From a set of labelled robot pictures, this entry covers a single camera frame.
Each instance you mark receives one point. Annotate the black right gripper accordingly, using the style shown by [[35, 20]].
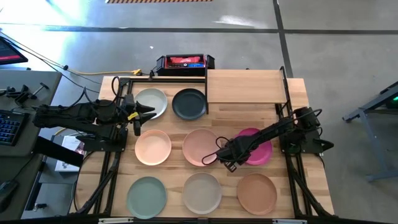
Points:
[[236, 151]]

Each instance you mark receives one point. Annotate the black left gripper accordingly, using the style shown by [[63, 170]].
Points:
[[129, 107]]

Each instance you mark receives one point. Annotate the pale grey plate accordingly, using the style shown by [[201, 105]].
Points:
[[155, 99]]

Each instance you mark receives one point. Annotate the peach plate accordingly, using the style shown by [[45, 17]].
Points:
[[152, 147]]

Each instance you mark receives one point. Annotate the magenta plate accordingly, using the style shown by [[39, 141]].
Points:
[[264, 154]]

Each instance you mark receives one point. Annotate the dusty pink plate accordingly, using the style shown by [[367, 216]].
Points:
[[197, 146]]

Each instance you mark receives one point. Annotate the beige plate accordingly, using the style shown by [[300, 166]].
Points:
[[202, 193]]

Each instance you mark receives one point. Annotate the terracotta plate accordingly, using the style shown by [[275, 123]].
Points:
[[256, 193]]

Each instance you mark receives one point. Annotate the sage green plate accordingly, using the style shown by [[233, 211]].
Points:
[[146, 197]]

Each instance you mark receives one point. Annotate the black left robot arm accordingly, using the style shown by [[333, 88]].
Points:
[[77, 116]]

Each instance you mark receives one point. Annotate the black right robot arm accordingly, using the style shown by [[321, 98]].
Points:
[[273, 129]]

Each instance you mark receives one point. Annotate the red black power station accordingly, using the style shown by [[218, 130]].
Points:
[[185, 63]]

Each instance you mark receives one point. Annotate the white printed booklet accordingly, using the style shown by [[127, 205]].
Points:
[[70, 143]]

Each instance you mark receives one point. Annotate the black flat panel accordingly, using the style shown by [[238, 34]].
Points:
[[59, 152]]

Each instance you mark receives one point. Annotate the grey side desk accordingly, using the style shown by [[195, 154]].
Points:
[[37, 81]]

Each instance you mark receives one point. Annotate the black backlit keyboard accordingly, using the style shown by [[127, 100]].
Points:
[[11, 127]]

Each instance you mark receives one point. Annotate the grey metal table stand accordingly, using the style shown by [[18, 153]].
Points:
[[363, 130]]

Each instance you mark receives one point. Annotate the black monitor red screen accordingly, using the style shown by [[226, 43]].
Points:
[[9, 53]]

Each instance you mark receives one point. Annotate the black computer mouse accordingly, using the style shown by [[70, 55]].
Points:
[[6, 193]]

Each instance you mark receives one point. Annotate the black metal rig frame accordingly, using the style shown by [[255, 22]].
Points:
[[168, 80]]

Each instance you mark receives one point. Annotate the wooden shelf black frame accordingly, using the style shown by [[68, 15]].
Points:
[[245, 86]]

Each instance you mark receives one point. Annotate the black desk clamp mount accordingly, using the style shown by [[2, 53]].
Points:
[[20, 95]]

